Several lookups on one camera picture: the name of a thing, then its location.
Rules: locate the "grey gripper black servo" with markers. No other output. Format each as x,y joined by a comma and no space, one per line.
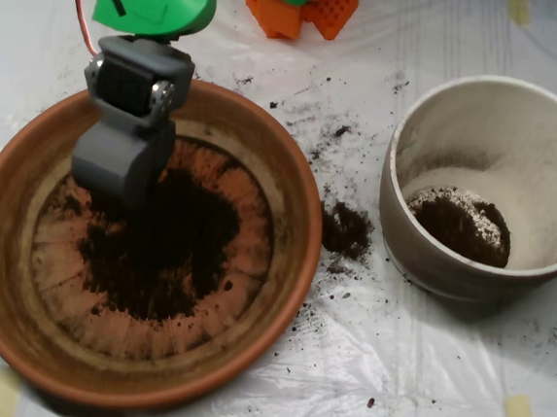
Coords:
125,83

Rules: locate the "dark soil heap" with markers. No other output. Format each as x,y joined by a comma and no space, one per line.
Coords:
183,239

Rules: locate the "orange green robot base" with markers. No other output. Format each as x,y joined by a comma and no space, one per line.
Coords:
275,18

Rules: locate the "spilled soil pile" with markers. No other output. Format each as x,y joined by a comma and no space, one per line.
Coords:
347,231

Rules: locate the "white ceramic pot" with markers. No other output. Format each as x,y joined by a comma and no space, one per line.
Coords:
448,277

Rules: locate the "clear plastic cover sheet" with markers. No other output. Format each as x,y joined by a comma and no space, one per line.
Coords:
393,350

